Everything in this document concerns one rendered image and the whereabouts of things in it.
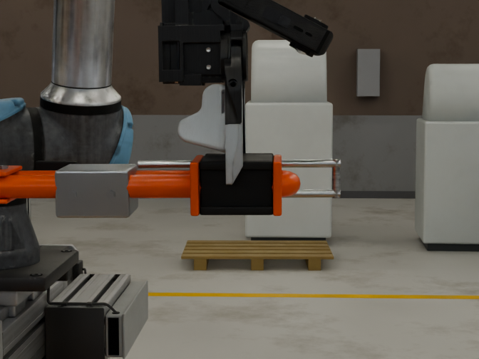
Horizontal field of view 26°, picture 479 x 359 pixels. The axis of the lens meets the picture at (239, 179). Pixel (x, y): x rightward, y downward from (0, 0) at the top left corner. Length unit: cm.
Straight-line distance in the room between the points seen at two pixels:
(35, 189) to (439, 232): 703
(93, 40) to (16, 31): 1018
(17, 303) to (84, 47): 36
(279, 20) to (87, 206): 25
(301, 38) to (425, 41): 1039
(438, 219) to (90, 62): 656
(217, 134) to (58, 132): 56
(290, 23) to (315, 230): 710
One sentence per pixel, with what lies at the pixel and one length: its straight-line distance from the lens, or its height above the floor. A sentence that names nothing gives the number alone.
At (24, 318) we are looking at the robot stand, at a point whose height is 97.
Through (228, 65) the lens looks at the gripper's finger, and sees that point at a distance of 94.
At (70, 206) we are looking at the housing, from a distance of 98.
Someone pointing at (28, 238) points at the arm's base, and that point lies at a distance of 149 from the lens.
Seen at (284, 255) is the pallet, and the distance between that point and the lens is 710.
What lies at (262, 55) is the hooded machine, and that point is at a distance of 809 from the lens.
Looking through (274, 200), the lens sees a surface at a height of 119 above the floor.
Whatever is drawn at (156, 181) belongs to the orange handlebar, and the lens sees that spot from 97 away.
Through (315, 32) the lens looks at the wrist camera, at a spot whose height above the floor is 134.
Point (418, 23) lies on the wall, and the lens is 1136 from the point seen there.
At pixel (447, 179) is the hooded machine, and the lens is 789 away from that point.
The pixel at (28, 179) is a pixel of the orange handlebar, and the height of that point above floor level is 121.
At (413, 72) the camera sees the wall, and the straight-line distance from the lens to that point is 1134.
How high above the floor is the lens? 130
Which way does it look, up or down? 6 degrees down
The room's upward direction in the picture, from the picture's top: straight up
